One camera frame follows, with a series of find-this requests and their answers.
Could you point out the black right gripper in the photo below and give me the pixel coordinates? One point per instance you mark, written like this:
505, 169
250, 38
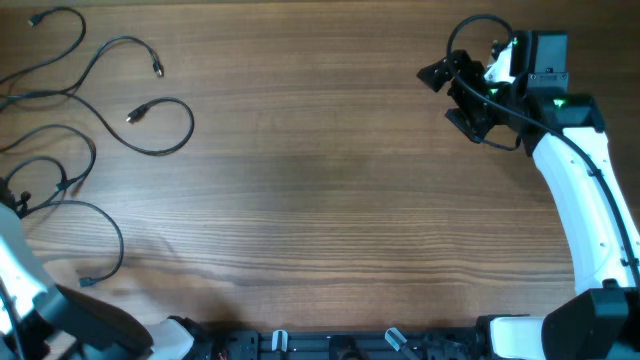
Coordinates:
474, 129

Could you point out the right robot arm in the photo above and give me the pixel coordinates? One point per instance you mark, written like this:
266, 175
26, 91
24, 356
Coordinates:
525, 88

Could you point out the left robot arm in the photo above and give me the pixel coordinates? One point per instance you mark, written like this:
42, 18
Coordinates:
35, 310

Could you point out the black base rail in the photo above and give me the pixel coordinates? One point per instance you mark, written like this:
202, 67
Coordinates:
393, 343

